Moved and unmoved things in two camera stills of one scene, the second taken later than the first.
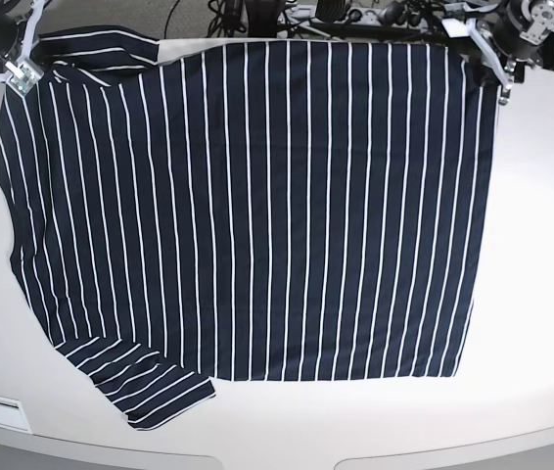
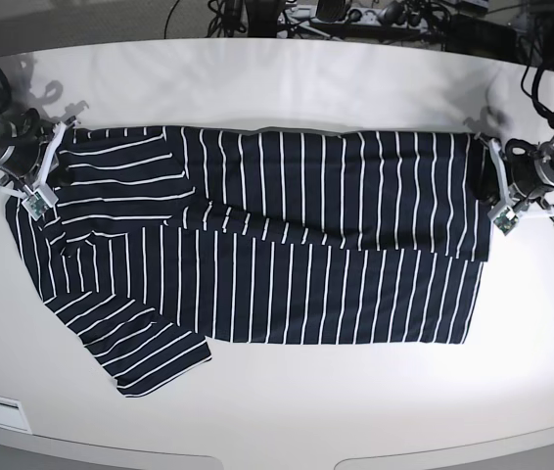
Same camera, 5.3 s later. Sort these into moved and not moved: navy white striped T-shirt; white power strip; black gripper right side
Moved: black gripper right side; navy white striped T-shirt
Not moved: white power strip
